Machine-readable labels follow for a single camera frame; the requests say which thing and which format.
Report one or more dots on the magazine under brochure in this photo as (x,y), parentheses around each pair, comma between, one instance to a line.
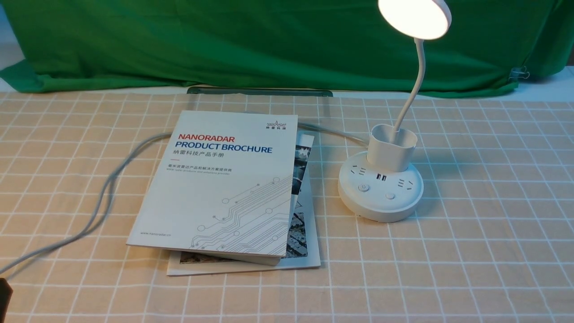
(302,243)

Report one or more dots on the white Nanoradar product brochure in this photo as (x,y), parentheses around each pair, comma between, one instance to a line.
(222,188)

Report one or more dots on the orange checkered tablecloth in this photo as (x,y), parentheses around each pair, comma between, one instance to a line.
(491,242)

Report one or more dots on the dark object at edge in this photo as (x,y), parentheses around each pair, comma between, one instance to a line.
(6,292)

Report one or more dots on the white desk lamp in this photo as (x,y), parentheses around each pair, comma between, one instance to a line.
(382,184)

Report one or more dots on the green backdrop cloth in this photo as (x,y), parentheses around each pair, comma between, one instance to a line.
(82,45)

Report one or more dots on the metal binder clip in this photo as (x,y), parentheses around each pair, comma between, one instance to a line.
(519,73)

